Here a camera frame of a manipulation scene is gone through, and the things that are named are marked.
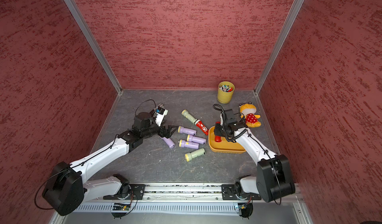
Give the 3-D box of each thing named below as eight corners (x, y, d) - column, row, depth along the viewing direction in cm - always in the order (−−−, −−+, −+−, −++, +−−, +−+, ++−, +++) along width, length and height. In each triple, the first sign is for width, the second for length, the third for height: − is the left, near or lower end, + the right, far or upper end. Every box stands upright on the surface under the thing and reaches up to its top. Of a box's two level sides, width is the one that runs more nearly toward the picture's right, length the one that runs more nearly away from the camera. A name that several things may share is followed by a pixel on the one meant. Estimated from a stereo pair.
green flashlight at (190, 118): (181, 113, 108) (180, 110, 105) (184, 111, 110) (184, 108, 107) (193, 124, 102) (193, 121, 99) (196, 121, 104) (196, 118, 101)
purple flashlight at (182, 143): (178, 146, 91) (178, 144, 89) (180, 141, 94) (179, 139, 91) (198, 150, 90) (198, 148, 87) (199, 145, 92) (199, 143, 89)
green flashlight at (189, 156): (186, 162, 86) (185, 160, 83) (184, 156, 88) (183, 154, 85) (205, 154, 89) (205, 152, 86) (203, 149, 91) (203, 146, 88)
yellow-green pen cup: (217, 105, 114) (219, 91, 103) (215, 94, 122) (218, 80, 110) (231, 105, 114) (235, 91, 103) (229, 94, 122) (233, 80, 110)
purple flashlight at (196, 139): (186, 141, 93) (185, 139, 91) (187, 135, 95) (187, 133, 93) (205, 145, 91) (205, 144, 89) (206, 139, 93) (206, 138, 91)
